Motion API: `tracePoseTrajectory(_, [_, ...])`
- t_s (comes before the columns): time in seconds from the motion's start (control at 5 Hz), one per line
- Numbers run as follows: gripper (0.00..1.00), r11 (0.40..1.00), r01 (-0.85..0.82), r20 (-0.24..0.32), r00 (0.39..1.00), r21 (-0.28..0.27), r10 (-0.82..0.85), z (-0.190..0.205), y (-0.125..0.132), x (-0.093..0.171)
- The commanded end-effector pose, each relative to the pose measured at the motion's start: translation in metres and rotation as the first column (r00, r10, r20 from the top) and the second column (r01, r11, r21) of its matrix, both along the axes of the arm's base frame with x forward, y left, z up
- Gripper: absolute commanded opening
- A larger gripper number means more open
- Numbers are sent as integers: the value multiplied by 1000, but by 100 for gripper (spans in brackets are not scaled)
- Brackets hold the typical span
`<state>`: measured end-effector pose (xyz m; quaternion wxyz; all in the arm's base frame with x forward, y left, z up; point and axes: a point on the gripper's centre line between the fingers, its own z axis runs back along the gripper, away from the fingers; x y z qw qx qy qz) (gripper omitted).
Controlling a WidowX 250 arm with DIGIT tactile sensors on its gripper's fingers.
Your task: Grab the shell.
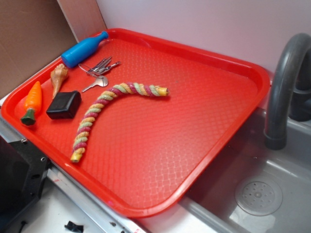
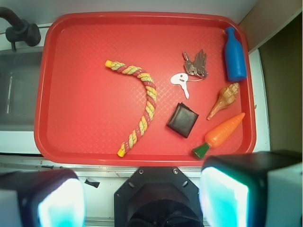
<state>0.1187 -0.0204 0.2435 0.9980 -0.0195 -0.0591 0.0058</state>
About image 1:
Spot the grey plastic sink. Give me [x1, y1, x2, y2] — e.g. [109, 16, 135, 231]
[180, 109, 311, 233]

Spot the black rectangular box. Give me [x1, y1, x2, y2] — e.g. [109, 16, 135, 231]
[46, 90, 82, 119]

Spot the orange toy carrot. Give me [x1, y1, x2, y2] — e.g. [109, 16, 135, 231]
[20, 81, 42, 126]

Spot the multicolour twisted rope toy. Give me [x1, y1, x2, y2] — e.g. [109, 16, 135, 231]
[70, 83, 170, 163]

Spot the red plastic tray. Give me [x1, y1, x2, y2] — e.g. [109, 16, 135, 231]
[1, 29, 270, 218]

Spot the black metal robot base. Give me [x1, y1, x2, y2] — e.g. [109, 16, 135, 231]
[0, 138, 50, 233]

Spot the grey sink faucet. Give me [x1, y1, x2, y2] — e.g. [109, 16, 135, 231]
[264, 33, 311, 150]

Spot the tan conch shell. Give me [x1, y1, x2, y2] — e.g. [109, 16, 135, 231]
[51, 64, 69, 99]

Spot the round sink drain strainer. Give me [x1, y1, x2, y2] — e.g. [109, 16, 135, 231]
[235, 176, 283, 216]

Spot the small black plastic clip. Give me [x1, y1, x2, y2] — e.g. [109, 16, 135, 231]
[64, 221, 84, 233]

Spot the silver key bunch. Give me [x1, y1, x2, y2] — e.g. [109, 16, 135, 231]
[78, 56, 121, 93]

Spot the blue plastic bottle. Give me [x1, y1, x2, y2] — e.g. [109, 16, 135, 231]
[61, 31, 108, 68]

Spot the aluminium frame rail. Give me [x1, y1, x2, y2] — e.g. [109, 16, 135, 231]
[47, 167, 143, 233]

